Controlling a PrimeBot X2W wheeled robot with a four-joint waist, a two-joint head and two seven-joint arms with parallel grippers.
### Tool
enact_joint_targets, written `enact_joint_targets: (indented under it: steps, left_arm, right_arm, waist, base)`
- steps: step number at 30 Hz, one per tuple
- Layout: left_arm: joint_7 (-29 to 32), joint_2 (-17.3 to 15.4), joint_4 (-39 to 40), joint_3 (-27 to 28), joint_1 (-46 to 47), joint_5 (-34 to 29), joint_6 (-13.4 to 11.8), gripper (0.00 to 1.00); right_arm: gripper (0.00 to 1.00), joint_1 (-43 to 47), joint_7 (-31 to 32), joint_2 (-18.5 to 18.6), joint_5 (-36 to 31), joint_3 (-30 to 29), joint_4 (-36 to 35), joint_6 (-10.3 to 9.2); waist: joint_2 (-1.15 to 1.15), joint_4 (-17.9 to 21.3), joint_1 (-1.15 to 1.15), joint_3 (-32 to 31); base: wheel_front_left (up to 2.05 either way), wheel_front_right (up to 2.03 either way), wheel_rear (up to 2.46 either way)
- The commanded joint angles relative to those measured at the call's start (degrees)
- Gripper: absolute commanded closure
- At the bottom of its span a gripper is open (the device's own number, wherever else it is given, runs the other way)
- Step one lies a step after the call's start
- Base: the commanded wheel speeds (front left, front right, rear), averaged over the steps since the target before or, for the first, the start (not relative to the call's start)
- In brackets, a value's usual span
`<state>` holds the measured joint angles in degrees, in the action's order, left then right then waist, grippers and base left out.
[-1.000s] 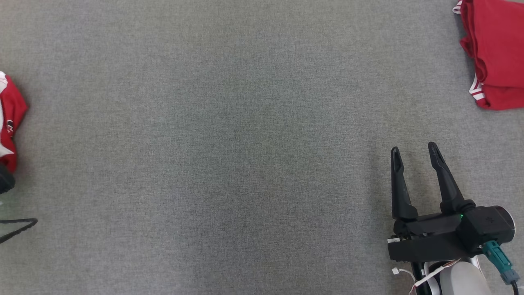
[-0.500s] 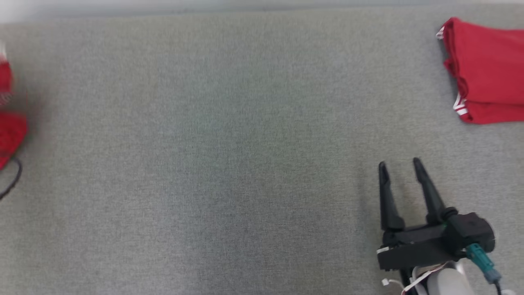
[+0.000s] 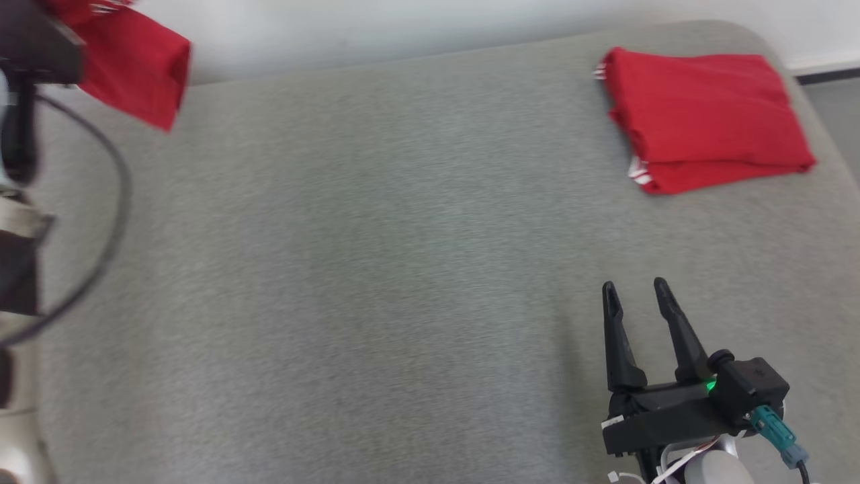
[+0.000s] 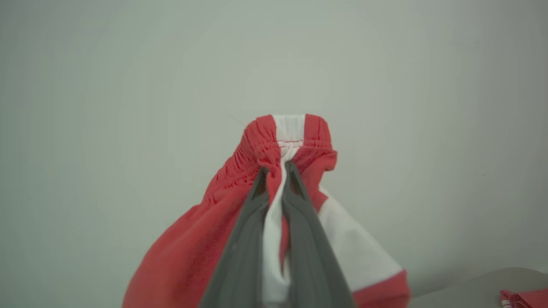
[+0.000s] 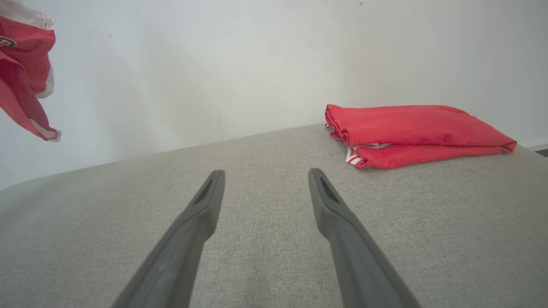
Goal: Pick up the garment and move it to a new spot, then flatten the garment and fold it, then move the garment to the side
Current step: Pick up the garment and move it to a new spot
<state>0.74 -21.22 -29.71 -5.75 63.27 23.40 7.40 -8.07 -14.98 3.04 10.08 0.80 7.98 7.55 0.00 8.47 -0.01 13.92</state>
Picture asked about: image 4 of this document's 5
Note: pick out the red basketball jersey white sleeves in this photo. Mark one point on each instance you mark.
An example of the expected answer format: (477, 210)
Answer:
(528, 299)

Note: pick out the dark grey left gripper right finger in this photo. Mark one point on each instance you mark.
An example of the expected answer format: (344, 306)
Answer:
(312, 265)

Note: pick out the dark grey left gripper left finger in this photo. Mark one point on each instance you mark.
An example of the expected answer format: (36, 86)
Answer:
(239, 256)

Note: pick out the red shorts white stripe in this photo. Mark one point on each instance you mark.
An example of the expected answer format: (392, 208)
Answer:
(184, 256)

